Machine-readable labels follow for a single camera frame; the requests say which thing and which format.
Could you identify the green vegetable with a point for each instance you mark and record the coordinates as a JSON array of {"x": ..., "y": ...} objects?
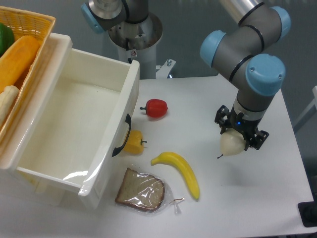
[{"x": 6, "y": 38}]

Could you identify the yellow banana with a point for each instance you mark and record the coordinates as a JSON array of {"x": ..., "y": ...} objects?
[{"x": 179, "y": 163}]

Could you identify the yellow wicker basket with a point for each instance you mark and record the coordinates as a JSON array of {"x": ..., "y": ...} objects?
[{"x": 25, "y": 23}]

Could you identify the pale white pear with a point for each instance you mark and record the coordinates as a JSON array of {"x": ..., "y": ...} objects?
[{"x": 231, "y": 143}]

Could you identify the black drawer handle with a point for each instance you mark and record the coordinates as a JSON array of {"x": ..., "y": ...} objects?
[{"x": 123, "y": 135}]

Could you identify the yellow bell pepper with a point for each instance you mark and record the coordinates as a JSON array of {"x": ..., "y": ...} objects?
[{"x": 135, "y": 142}]

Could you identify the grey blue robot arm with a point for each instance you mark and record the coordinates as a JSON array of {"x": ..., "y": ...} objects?
[{"x": 239, "y": 57}]

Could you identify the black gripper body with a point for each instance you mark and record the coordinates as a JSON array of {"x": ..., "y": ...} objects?
[{"x": 244, "y": 126}]

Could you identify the red bell pepper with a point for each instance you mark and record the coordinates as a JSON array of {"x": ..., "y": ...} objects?
[{"x": 155, "y": 108}]

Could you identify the black object at table edge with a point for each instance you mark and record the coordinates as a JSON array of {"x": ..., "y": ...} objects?
[{"x": 308, "y": 213}]

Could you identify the white frame at right edge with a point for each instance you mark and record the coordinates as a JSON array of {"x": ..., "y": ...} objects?
[{"x": 307, "y": 112}]

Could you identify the white drawer cabinet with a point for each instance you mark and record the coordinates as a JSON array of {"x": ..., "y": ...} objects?
[{"x": 52, "y": 142}]

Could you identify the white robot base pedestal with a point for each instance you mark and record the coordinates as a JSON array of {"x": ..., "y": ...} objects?
[{"x": 138, "y": 41}]

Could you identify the orange baguette loaf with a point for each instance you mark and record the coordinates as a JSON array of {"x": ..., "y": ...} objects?
[{"x": 17, "y": 59}]

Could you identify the pale white bread roll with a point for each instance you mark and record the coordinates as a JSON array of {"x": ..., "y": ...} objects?
[{"x": 7, "y": 97}]

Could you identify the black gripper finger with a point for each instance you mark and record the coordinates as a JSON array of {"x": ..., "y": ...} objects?
[
  {"x": 255, "y": 139},
  {"x": 221, "y": 118}
]

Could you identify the bread slice in plastic bag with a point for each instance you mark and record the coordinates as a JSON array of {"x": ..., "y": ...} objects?
[{"x": 146, "y": 193}]

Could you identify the white open upper drawer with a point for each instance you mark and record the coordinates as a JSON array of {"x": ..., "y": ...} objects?
[{"x": 117, "y": 85}]

